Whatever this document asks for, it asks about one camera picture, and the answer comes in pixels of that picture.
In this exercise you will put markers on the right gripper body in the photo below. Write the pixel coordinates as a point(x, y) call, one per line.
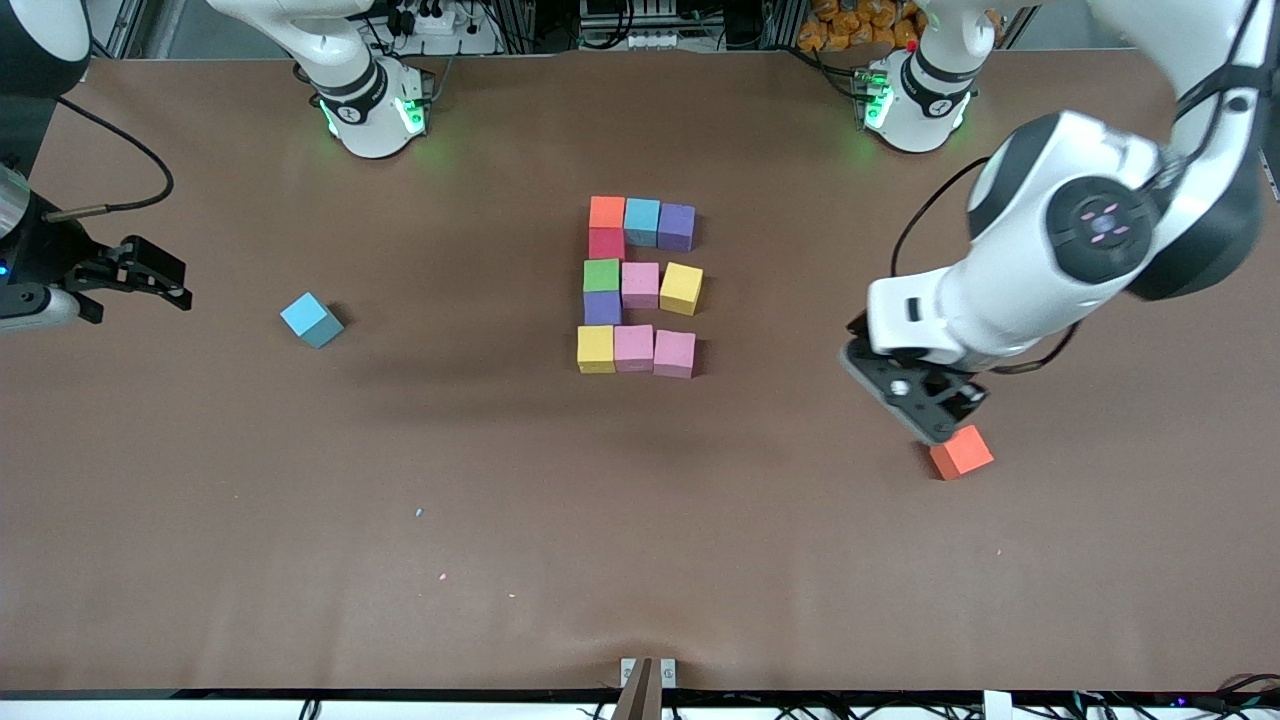
point(52, 256)

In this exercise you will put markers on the yellow foam cube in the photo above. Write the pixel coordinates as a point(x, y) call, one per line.
point(681, 288)
point(596, 349)

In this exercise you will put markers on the pink foam cube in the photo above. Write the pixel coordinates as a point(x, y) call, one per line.
point(674, 354)
point(640, 285)
point(634, 348)

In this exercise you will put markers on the purple foam cube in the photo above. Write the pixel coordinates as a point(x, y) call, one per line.
point(601, 308)
point(676, 227)

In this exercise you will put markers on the teal foam cube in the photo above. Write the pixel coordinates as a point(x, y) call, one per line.
point(641, 222)

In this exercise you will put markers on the green foam cube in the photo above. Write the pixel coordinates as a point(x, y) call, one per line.
point(601, 276)

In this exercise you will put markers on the red foam cube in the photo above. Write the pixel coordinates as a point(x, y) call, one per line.
point(606, 244)

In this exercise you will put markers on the orange foam cube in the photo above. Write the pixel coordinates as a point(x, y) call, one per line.
point(606, 212)
point(963, 453)

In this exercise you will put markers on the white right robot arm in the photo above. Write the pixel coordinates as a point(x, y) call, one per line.
point(350, 90)

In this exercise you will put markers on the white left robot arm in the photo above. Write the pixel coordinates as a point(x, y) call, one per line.
point(1040, 280)

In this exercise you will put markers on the sky blue foam cube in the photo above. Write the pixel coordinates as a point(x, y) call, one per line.
point(310, 318)

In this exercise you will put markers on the pile of orange balls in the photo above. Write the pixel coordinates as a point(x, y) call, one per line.
point(860, 22)

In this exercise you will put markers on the white power strip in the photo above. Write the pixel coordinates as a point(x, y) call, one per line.
point(435, 25)
point(652, 40)

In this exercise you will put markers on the white tag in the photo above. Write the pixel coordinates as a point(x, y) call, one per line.
point(997, 706)

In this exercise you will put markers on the aluminium frame corner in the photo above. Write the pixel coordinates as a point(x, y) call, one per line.
point(105, 65)

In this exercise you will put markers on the metal table clamp bracket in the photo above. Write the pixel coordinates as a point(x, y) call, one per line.
point(648, 690)

